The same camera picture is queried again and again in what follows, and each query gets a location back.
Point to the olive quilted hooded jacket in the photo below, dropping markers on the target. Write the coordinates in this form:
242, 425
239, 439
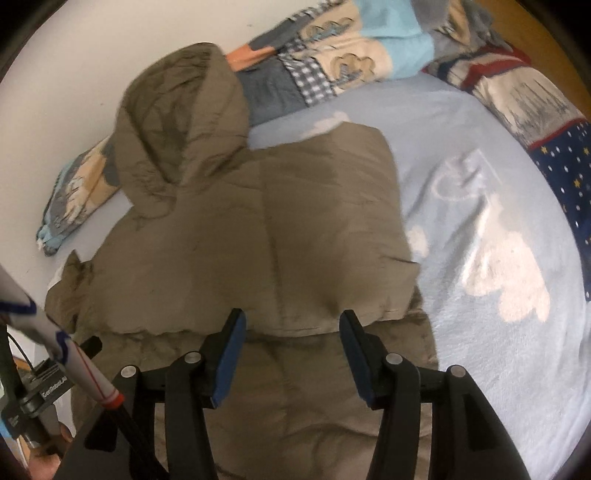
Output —
286, 221

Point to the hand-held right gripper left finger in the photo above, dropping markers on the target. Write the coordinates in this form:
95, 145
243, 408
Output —
227, 369

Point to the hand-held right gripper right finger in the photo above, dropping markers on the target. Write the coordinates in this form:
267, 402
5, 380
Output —
359, 369

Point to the wooden headboard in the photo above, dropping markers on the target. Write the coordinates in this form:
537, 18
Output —
545, 41

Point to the star and stripe printed pillow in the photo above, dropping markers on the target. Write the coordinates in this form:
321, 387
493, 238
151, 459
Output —
531, 101

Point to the patchwork printed quilt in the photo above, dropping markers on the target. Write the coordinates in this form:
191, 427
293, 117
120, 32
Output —
369, 50

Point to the person's left hand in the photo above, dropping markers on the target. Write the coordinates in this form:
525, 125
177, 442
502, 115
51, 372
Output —
51, 461

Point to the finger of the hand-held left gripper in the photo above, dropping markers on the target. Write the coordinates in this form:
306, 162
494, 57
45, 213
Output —
87, 346

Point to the light blue cloud bed sheet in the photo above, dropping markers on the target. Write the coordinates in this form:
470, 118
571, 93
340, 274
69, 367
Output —
461, 230

